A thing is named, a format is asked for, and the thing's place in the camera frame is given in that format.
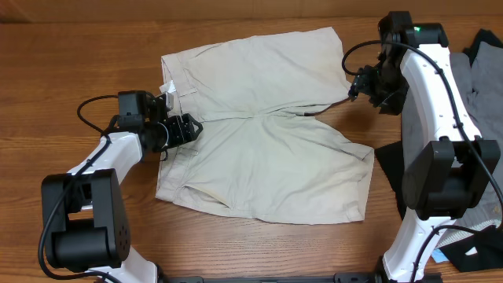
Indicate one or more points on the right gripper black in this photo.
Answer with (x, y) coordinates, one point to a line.
(365, 83)

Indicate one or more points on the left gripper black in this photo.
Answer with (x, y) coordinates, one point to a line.
(181, 134)

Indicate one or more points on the beige shorts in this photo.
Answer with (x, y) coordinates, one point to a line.
(262, 154)

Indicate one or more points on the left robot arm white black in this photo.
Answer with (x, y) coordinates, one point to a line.
(86, 232)

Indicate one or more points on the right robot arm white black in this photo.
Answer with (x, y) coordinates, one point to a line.
(456, 164)

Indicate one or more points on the grey garment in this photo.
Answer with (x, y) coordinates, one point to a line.
(478, 75)

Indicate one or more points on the light blue cloth piece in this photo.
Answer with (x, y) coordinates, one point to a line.
(438, 256)

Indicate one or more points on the black garment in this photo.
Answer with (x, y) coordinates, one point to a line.
(465, 251)

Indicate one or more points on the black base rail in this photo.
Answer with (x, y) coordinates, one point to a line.
(275, 278)

